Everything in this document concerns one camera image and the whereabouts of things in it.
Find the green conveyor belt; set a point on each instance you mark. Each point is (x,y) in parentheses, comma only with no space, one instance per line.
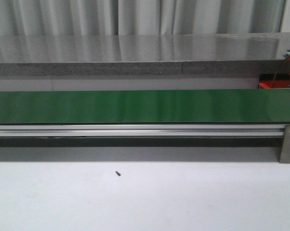
(146,106)

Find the grey stone shelf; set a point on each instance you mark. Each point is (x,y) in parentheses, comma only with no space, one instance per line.
(132,55)

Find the red plastic bin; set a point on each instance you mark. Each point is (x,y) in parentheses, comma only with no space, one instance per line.
(282,81)

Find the grey pleated curtain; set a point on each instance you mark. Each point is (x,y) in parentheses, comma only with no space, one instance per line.
(139,17)

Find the aluminium conveyor frame rail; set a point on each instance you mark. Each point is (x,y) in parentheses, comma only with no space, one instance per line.
(144,130)

